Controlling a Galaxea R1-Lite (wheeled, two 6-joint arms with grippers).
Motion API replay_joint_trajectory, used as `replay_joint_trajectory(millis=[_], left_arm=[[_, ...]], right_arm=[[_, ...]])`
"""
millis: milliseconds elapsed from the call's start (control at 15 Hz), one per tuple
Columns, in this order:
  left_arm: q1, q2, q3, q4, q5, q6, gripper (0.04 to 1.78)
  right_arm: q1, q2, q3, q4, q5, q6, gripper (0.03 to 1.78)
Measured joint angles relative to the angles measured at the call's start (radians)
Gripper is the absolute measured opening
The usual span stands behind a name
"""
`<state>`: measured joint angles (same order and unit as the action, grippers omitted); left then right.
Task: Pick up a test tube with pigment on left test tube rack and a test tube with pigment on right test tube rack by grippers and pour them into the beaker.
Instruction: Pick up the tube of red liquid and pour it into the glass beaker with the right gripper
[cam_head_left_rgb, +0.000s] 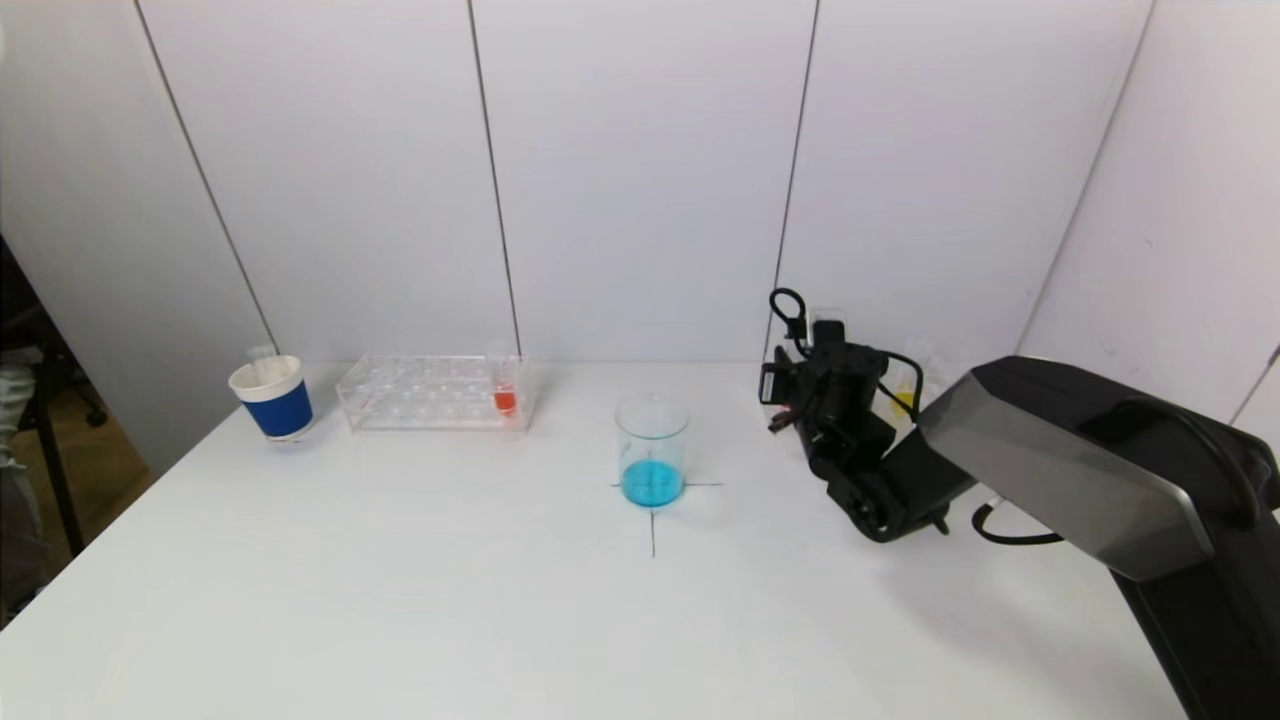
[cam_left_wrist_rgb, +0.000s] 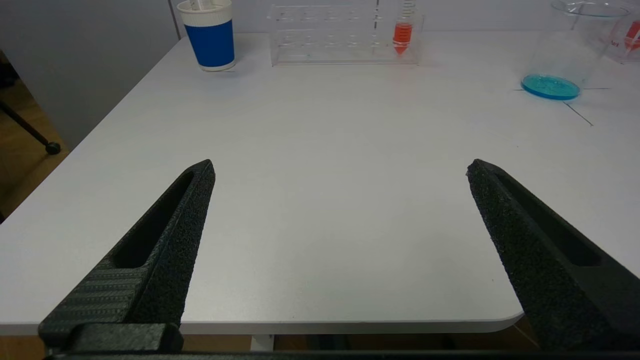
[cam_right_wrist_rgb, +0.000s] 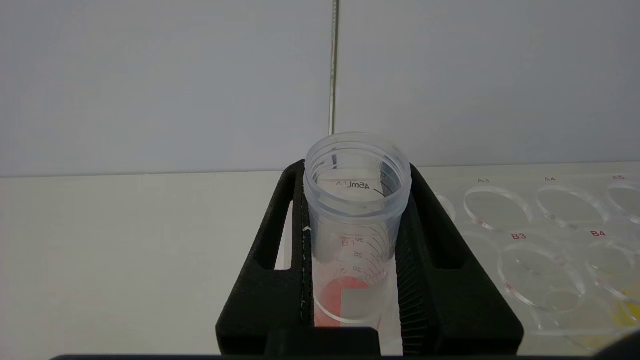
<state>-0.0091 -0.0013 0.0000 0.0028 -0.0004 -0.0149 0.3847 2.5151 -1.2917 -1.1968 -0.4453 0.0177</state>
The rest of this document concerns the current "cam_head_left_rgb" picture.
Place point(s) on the clear acrylic test tube rack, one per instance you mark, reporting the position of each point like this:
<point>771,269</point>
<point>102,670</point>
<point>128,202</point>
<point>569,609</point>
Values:
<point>430,400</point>
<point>940,378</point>

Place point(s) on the grey trouser leg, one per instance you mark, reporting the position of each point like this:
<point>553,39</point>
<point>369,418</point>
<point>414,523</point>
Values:
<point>18,400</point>

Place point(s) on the clear glass beaker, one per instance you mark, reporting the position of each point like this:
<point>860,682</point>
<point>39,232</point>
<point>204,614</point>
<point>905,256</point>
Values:
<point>652,485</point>

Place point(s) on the red pigment test tube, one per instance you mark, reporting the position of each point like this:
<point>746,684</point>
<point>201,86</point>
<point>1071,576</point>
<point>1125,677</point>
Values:
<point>505,402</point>

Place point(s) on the blue white paper cup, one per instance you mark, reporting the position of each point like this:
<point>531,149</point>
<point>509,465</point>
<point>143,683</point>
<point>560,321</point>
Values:
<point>280,410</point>

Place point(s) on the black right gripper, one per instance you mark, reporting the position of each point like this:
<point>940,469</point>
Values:
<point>769,385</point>

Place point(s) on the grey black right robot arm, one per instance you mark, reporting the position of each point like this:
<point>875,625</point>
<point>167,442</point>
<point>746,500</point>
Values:
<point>1100,450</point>

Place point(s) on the yellow pigment test tube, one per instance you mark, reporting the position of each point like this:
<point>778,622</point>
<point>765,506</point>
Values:
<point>904,402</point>

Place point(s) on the blue pigment test tube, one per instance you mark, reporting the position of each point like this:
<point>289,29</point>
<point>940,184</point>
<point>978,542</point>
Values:
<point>264,362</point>

